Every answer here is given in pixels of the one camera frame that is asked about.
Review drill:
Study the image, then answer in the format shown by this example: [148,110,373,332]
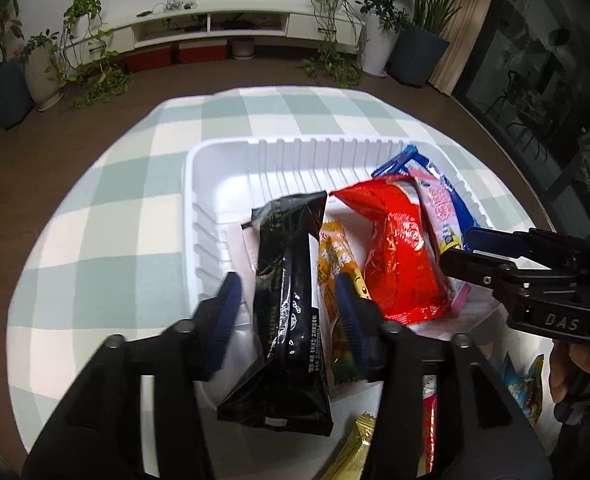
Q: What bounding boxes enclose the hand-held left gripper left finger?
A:
[25,272,243,461]

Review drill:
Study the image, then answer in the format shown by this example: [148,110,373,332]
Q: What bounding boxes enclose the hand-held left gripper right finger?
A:
[336,275,551,480]

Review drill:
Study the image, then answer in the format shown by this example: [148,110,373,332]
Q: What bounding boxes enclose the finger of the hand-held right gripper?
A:
[462,227,590,261]
[440,247,524,302]

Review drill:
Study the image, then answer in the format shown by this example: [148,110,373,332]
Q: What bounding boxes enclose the orange snack packet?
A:
[316,221,376,387]

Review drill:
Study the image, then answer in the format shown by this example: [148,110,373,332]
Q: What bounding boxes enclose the pink cartoon snack packet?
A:
[407,170,472,312]

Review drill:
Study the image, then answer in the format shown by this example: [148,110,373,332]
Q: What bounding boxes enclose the large red snack bag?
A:
[330,177,452,324]

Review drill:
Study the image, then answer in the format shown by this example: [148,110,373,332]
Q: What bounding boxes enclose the black snack packet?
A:
[217,191,335,437]

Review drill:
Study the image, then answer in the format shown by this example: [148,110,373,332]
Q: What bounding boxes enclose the white plastic tray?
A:
[182,135,502,411]

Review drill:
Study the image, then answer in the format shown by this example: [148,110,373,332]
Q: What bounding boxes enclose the person's right hand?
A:
[549,342,590,424]

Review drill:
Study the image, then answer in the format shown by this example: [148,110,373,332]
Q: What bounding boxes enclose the blue yellow snack packet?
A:
[500,354,547,427]

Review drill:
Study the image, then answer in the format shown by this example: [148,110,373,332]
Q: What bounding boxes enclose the brown gold patterned snack packet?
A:
[321,412,379,480]

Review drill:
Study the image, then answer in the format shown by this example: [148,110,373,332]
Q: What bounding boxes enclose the green white checked tablecloth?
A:
[7,85,562,480]

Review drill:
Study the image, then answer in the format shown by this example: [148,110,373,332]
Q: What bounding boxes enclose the glass door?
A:
[454,0,590,222]

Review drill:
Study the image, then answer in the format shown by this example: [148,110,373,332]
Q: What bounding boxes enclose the large leafy plant dark pot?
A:
[388,0,519,89]

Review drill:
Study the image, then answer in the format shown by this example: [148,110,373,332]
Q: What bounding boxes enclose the plant in tall white pot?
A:
[356,0,409,79]

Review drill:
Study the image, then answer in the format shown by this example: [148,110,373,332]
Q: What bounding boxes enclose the red storage box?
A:
[124,50,173,74]
[176,42,229,65]

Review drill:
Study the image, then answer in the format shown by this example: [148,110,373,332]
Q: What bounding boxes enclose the small white pot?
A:
[230,37,256,61]

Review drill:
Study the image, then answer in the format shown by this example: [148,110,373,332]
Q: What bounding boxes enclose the small plant in white pot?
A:
[21,30,66,112]

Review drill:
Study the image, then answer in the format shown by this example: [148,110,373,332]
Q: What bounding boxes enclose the white television cabinet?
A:
[69,8,367,62]

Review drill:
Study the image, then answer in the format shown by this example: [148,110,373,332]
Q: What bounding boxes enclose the tall plant in dark pot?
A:
[0,0,36,131]

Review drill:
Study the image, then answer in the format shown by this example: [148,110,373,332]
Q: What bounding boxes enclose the bundle of cables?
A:
[136,0,199,17]

